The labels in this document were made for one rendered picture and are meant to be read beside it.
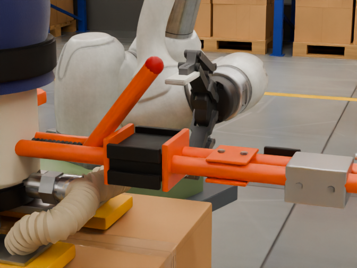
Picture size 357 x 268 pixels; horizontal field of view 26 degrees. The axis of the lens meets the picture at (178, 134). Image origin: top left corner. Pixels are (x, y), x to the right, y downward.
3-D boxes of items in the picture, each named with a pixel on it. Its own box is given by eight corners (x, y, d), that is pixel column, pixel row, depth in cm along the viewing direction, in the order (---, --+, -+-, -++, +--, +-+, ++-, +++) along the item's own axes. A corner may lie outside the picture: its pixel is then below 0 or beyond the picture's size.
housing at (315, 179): (282, 203, 89) (284, 166, 87) (294, 185, 95) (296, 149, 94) (344, 210, 86) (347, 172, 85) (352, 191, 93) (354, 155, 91)
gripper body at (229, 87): (239, 74, 127) (223, 85, 119) (238, 123, 130) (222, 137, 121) (196, 70, 130) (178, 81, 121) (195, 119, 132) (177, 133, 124)
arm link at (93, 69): (41, 125, 180) (40, 31, 174) (108, 115, 191) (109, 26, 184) (76, 143, 168) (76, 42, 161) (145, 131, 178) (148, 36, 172)
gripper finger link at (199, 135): (194, 106, 124) (195, 111, 126) (176, 165, 119) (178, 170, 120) (217, 108, 123) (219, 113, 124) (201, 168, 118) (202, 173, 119)
